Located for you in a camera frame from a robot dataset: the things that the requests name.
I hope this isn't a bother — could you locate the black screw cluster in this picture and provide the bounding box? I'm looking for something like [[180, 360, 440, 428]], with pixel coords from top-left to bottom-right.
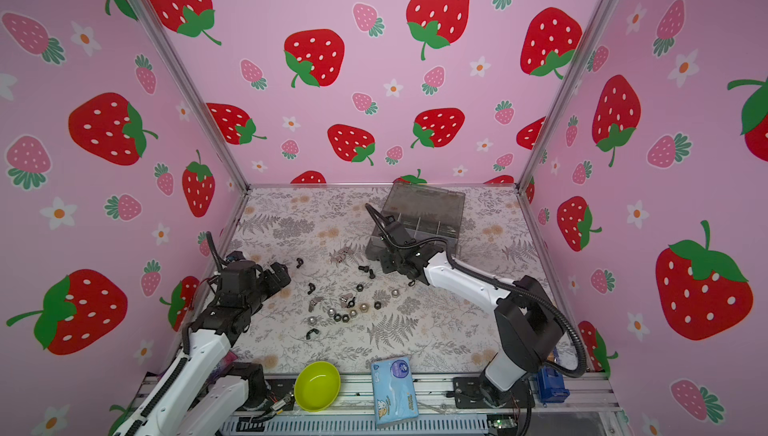
[[358, 265, 376, 280]]

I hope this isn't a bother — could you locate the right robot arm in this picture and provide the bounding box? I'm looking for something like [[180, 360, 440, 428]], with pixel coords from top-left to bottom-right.
[[373, 213, 588, 407]]

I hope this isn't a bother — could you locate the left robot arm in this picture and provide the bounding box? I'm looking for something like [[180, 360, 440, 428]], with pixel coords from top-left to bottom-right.
[[113, 252, 291, 435]]

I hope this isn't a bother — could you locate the grey plastic compartment organizer box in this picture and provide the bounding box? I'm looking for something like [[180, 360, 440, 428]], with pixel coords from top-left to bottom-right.
[[365, 182, 465, 261]]

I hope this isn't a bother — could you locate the lime green bowl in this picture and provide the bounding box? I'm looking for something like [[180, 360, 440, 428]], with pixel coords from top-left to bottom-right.
[[294, 361, 341, 412]]

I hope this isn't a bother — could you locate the blue tissue pack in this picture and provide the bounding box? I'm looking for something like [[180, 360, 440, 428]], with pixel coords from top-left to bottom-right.
[[371, 356, 419, 428]]

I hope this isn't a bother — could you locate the blue tape dispenser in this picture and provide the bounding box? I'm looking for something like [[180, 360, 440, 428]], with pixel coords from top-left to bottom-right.
[[536, 366, 570, 404]]

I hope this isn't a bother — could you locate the aluminium front rail frame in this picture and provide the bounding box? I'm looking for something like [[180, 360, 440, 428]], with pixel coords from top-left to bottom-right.
[[128, 372, 631, 436]]

